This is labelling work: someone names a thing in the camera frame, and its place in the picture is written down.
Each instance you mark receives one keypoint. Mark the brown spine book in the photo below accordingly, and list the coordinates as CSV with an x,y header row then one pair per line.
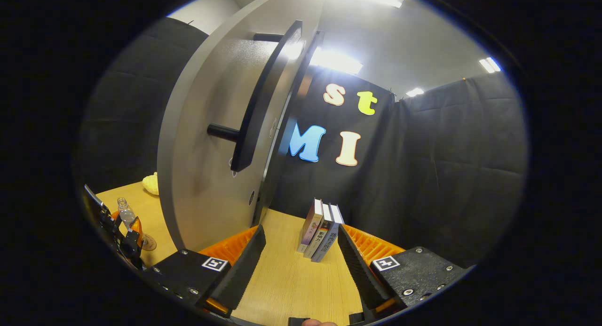
x,y
320,234

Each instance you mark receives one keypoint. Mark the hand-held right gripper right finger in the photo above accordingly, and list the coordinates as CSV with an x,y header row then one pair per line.
x,y
360,269

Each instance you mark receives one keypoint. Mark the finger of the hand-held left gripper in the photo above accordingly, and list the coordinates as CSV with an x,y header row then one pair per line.
x,y
134,248
114,222

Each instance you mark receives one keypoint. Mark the blue-grey spine book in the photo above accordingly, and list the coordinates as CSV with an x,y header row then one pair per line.
x,y
330,239

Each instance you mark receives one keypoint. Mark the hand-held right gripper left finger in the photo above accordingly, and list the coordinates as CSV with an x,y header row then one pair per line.
x,y
244,269

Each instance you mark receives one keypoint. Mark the clear plastic bottle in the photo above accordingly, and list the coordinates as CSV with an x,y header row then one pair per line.
x,y
126,214

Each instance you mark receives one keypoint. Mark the grey cabinet door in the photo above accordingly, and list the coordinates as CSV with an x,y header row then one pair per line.
x,y
202,199

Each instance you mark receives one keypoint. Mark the pink cover book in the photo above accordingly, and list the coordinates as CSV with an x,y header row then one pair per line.
x,y
310,227

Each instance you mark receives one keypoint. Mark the black backdrop cloth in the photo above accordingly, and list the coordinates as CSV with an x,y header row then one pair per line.
x,y
447,175

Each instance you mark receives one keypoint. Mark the yellow soft object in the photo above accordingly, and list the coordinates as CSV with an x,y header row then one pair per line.
x,y
151,184

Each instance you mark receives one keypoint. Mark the round brown coaster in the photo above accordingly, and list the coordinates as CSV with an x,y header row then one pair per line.
x,y
150,243

